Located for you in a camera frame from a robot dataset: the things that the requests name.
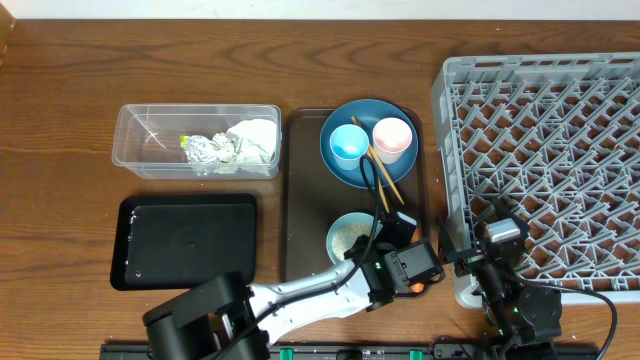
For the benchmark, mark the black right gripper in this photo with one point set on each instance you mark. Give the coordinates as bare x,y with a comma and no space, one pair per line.
447,243

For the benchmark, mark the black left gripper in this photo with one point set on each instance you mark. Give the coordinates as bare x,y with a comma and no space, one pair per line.
379,250

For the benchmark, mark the orange carrot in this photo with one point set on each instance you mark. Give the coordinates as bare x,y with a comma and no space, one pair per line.
417,288

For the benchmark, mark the light blue bowl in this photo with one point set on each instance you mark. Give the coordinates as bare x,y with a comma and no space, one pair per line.
349,218

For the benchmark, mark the wooden chopstick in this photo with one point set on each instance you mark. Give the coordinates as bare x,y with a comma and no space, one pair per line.
379,188
386,174

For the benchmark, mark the white napkin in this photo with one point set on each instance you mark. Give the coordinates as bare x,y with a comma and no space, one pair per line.
250,145

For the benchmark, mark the foil snack wrapper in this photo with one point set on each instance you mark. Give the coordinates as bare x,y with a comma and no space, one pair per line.
199,149

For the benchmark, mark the white rice pile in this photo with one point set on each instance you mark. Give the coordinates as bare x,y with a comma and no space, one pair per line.
346,237

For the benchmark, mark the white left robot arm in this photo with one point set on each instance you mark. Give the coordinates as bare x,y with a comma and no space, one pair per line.
227,319

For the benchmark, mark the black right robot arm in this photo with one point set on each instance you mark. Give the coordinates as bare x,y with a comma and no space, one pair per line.
524,315

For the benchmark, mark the grey dishwasher rack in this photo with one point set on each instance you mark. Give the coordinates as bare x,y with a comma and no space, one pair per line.
556,139

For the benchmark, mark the brown serving tray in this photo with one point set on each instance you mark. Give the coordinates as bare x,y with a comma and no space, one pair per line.
314,198

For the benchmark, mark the pink cup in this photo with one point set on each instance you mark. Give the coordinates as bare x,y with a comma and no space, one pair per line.
391,138

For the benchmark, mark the light blue cup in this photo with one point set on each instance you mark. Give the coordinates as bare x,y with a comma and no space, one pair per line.
348,143

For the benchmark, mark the black tray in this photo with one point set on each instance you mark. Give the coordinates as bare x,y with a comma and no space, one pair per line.
181,241

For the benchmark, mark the clear plastic bin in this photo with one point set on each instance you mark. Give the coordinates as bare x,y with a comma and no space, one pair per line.
147,138

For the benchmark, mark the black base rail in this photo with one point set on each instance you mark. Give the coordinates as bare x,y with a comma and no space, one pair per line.
439,350

